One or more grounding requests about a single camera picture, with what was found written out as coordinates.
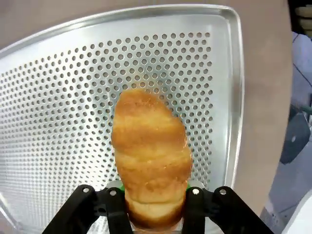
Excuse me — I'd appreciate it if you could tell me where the black floor stand foot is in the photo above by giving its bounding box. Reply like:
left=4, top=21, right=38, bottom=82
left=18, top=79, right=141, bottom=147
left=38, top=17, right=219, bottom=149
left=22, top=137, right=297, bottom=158
left=280, top=109, right=312, bottom=166

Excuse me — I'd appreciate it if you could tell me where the golden striped bread roll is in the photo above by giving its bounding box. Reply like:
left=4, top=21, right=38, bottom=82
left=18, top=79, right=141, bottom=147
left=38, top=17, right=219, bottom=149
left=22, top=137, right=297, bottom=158
left=111, top=88, right=193, bottom=230

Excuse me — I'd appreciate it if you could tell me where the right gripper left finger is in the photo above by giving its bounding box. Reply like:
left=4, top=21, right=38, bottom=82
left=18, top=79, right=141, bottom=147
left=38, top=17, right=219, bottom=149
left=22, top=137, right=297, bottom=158
left=42, top=184, right=131, bottom=234

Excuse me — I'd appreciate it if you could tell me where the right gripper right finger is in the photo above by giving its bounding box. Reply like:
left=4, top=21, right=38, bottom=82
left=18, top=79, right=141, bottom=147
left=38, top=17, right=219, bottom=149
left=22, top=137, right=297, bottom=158
left=181, top=185, right=274, bottom=234

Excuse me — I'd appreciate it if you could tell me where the perforated metal baking tray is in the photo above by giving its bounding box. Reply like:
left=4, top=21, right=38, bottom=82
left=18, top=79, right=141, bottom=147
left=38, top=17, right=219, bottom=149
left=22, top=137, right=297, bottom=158
left=0, top=4, right=246, bottom=234

